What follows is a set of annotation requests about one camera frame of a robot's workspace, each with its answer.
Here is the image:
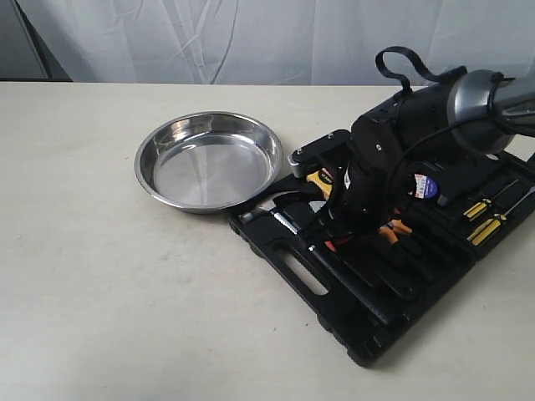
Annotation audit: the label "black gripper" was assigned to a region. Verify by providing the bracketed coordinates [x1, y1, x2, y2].
[327, 67, 467, 244]

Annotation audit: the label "black plastic tool case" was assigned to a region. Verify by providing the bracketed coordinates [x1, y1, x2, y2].
[227, 146, 535, 369]

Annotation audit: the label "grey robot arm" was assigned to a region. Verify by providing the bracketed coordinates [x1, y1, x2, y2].
[328, 67, 534, 236]

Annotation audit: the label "electrical tape roll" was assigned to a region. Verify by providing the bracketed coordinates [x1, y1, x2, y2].
[412, 173, 440, 201]

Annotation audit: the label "yellow tape measure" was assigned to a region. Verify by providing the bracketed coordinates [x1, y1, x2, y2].
[306, 168, 334, 200]

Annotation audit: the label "yellow black screwdriver upper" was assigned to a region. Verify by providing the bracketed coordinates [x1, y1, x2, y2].
[462, 180, 518, 221]

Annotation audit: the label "yellow black screwdriver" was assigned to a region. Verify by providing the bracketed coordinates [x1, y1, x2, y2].
[467, 214, 507, 246]
[462, 180, 518, 221]

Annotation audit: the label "yellow black screwdriver lower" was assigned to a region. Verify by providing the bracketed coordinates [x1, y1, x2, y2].
[467, 214, 507, 246]

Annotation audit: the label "steel claw hammer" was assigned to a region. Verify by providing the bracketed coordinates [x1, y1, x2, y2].
[239, 190, 395, 325]

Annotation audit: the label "white backdrop curtain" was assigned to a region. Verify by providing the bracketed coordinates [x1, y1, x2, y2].
[1, 1, 534, 85]

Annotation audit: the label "round stainless steel pan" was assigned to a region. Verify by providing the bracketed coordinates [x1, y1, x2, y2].
[133, 111, 284, 214]

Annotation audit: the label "orange handled pliers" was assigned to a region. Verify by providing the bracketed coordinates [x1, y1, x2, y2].
[379, 220, 413, 239]

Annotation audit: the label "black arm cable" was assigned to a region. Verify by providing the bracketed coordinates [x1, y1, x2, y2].
[374, 46, 440, 95]

